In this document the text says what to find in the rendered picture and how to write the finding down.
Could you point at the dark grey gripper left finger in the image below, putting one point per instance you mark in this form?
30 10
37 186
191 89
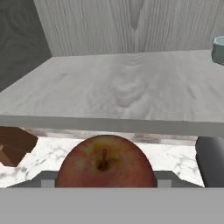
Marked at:
43 179

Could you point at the dark grey rounded object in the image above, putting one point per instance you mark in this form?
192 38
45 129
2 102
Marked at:
211 162

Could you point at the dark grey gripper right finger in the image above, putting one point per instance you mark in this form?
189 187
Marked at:
167 179

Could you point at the red apple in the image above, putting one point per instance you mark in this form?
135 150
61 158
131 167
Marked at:
122 172

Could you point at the brown wooden block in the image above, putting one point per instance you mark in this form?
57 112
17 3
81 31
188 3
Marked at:
14 145

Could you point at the pale teal bowl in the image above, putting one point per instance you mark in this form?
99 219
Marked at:
219 51

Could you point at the pale grey wooden cabinet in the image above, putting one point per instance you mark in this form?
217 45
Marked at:
116 87

